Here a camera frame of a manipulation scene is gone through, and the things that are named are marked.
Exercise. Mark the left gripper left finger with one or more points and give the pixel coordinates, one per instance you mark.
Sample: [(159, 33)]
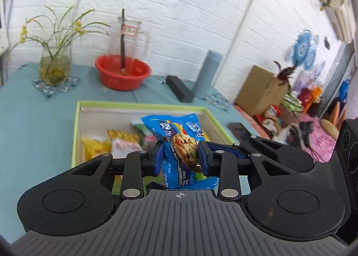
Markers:
[(134, 167)]

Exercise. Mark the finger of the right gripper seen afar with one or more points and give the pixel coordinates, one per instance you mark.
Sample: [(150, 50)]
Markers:
[(227, 148)]

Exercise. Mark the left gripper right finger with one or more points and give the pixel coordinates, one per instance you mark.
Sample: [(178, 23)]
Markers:
[(227, 168)]

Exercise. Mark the yellow red label snack bag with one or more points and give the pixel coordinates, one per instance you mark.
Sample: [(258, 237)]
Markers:
[(123, 143)]

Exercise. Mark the blue cookie packet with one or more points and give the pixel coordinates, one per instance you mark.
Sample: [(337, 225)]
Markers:
[(180, 135)]

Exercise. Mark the green cardboard box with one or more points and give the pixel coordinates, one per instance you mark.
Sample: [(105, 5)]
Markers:
[(94, 118)]

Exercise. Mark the brown cardboard box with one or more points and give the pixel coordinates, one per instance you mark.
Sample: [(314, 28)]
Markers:
[(261, 90)]

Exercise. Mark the grey cylindrical bottle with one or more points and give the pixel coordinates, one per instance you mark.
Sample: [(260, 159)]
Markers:
[(206, 74)]

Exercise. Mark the black rectangular case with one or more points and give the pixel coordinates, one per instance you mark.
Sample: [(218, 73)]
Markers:
[(179, 89)]

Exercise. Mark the dark red plant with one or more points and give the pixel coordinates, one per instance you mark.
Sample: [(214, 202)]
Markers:
[(285, 74)]

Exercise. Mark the red plastic basket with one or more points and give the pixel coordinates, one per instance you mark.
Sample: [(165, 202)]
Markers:
[(113, 76)]

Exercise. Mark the black stirring stick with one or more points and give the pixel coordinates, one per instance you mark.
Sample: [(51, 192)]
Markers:
[(122, 46)]

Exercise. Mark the blue paper fan decoration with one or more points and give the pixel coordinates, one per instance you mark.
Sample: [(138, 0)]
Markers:
[(305, 49)]

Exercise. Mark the glass pitcher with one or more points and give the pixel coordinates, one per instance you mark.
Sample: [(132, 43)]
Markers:
[(136, 40)]

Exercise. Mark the glass vase with plant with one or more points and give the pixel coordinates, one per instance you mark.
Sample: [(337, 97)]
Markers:
[(55, 34)]

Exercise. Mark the wall air conditioner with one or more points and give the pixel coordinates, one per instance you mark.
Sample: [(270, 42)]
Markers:
[(342, 18)]

